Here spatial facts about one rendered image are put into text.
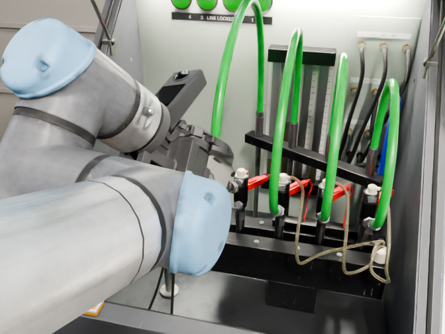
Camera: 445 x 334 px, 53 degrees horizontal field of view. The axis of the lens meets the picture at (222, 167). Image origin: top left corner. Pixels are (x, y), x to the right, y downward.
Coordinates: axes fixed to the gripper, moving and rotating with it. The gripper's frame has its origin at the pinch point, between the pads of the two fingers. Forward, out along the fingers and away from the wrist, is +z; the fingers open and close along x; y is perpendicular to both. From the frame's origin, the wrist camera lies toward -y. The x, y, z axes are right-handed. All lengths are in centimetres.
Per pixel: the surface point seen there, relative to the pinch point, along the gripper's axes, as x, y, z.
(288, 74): 8.7, -14.3, -1.4
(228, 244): -8.7, 8.3, 22.7
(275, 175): 7.9, 0.3, 2.0
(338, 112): 15.8, -9.7, 2.5
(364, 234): 15.3, 1.9, 30.3
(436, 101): 26.8, -20.9, 21.3
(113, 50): -33.8, -26.0, 2.8
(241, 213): -7.1, 1.9, 22.3
